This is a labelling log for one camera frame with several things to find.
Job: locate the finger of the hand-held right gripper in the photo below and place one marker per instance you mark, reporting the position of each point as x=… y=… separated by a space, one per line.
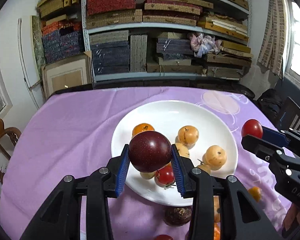
x=272 y=133
x=257 y=146

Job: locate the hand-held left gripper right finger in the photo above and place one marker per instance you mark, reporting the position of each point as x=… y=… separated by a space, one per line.
x=176 y=172

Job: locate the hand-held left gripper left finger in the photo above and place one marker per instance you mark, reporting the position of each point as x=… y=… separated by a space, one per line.
x=123 y=172

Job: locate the red cherry tomato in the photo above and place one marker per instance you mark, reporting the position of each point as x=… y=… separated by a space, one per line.
x=251 y=128
x=165 y=176
x=163 y=237

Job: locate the large yellow round fruit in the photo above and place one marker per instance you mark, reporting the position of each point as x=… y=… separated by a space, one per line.
x=183 y=151

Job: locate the tan longan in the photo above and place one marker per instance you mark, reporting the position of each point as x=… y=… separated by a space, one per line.
x=147 y=175

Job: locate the dark red plum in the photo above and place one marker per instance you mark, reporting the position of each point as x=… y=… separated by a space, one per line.
x=150 y=151

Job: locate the pale ribbed yellow fruit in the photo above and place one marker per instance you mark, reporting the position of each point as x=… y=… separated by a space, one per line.
x=188 y=135

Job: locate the smooth yellow-orange citrus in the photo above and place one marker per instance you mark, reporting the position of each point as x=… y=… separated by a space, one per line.
x=255 y=193

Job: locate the mandarin orange with stem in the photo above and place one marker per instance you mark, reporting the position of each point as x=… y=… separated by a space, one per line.
x=141 y=128

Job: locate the white oval plate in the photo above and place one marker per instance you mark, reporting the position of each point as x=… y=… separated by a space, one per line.
x=165 y=115

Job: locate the greenish orange citrus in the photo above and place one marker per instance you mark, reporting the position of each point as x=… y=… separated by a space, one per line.
x=217 y=232

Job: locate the person's right hand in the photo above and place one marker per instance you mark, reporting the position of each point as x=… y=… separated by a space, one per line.
x=292 y=215

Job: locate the dark wooden chair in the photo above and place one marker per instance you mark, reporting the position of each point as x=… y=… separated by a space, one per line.
x=292 y=115

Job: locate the black bag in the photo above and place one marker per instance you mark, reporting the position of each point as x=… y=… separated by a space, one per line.
x=270 y=102

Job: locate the purple tablecloth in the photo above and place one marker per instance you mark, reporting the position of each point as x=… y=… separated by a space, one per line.
x=77 y=130

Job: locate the brick patterned curtain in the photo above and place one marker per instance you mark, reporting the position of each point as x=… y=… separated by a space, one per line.
x=275 y=30

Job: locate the pink cloth bundle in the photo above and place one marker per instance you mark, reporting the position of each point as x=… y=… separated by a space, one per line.
x=202 y=43

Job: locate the stack of dark blue boxes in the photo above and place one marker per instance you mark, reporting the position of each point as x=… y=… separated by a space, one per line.
x=110 y=57

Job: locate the pile of yellow flat boxes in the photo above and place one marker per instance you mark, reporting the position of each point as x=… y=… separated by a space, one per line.
x=227 y=25

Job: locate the grey upright boxes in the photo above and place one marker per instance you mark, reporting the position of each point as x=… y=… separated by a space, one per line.
x=138 y=52

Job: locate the dark purple flat boxes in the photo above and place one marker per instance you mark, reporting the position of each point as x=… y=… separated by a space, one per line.
x=172 y=46

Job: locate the brown wooden chair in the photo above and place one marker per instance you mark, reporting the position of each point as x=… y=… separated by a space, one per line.
x=0 y=130

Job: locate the white framed dark window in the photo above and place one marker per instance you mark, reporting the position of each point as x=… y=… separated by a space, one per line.
x=0 y=100

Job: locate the pile of blue red patterned boxes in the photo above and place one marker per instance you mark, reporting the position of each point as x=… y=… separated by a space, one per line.
x=60 y=42

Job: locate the white board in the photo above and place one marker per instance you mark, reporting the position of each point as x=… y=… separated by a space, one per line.
x=27 y=62

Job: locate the stack of tan woven boxes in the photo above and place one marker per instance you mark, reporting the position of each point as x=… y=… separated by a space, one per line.
x=115 y=17

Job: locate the green marbled panel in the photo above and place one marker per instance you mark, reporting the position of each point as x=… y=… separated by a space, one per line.
x=37 y=42

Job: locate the white metal shelf rack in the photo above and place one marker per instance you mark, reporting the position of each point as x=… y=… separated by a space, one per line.
x=84 y=10

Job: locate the red patterned flat box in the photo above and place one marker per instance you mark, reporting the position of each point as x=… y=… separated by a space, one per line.
x=110 y=2

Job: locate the pale wooden picture frame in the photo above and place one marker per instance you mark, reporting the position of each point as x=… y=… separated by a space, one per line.
x=65 y=77

